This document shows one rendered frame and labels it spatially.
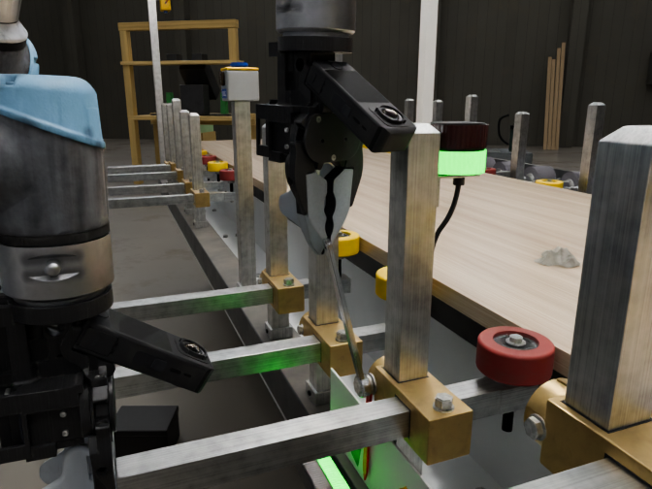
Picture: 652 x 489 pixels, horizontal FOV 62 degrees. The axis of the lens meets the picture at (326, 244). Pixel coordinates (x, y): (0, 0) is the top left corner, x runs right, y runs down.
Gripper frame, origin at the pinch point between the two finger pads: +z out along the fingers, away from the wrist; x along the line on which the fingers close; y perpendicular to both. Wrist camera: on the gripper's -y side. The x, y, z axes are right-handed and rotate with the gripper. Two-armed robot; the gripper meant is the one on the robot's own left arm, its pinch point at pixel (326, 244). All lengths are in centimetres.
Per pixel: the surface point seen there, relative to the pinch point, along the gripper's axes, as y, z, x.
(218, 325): 190, 109, -96
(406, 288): -7.3, 3.7, -4.4
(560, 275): -6.0, 11.5, -42.5
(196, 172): 133, 17, -57
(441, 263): 9.6, 12.0, -34.0
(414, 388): -9.4, 14.2, -4.3
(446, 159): -8.3, -9.1, -8.0
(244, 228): 63, 18, -32
